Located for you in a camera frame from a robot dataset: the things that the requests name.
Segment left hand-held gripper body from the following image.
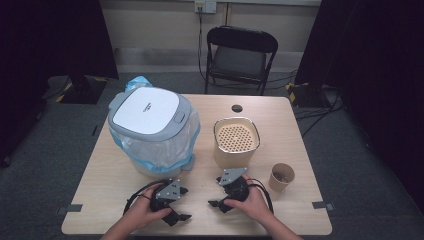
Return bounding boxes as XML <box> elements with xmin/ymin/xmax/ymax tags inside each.
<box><xmin>150</xmin><ymin>178</ymin><xmax>183</xmax><ymax>213</ymax></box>

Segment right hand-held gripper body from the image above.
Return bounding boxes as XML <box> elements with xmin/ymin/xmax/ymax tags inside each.
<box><xmin>217</xmin><ymin>167</ymin><xmax>250</xmax><ymax>203</ymax></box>

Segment white lidded trash bin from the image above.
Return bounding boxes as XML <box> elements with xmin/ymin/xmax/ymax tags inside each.
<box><xmin>108</xmin><ymin>75</ymin><xmax>202</xmax><ymax>175</ymax></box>

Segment brown paper cup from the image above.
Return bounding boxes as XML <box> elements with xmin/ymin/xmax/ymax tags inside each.
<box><xmin>267</xmin><ymin>162</ymin><xmax>296</xmax><ymax>194</ymax></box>

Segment person's right hand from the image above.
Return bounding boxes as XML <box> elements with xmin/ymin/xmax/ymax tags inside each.
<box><xmin>223</xmin><ymin>173</ymin><xmax>273</xmax><ymax>224</ymax></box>

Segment person's left hand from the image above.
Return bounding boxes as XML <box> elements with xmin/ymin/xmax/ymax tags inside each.
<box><xmin>127</xmin><ymin>182</ymin><xmax>173</xmax><ymax>231</ymax></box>

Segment beige bucket with perforated strainer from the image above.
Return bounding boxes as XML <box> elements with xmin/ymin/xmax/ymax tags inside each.
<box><xmin>212</xmin><ymin>116</ymin><xmax>262</xmax><ymax>170</ymax></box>

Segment grey tape strip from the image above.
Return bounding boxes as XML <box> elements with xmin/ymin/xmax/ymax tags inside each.
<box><xmin>311</xmin><ymin>200</ymin><xmax>336</xmax><ymax>212</ymax></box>
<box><xmin>55</xmin><ymin>203</ymin><xmax>84</xmax><ymax>216</ymax></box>

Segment black stand base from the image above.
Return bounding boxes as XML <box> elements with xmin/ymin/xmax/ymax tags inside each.
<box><xmin>59</xmin><ymin>74</ymin><xmax>108</xmax><ymax>105</ymax></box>
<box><xmin>285</xmin><ymin>81</ymin><xmax>332</xmax><ymax>109</ymax></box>

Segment black folding chair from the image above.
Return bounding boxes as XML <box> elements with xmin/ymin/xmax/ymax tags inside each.
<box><xmin>203</xmin><ymin>25</ymin><xmax>280</xmax><ymax>97</ymax></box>

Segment black curtain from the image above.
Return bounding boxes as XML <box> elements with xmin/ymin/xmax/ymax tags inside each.
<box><xmin>0</xmin><ymin>0</ymin><xmax>120</xmax><ymax>168</ymax></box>
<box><xmin>294</xmin><ymin>0</ymin><xmax>424</xmax><ymax>214</ymax></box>

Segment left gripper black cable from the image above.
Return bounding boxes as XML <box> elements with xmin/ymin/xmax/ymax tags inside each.
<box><xmin>122</xmin><ymin>179</ymin><xmax>169</xmax><ymax>216</ymax></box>

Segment black floor cables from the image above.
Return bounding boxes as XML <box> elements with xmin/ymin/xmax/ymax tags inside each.
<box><xmin>294</xmin><ymin>89</ymin><xmax>345</xmax><ymax>138</ymax></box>

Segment black power cable on wall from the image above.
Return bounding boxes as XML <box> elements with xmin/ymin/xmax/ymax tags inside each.
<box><xmin>196</xmin><ymin>9</ymin><xmax>209</xmax><ymax>83</ymax></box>

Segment white wall socket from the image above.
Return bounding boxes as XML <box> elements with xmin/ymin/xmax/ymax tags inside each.
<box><xmin>193</xmin><ymin>0</ymin><xmax>218</xmax><ymax>15</ymax></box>

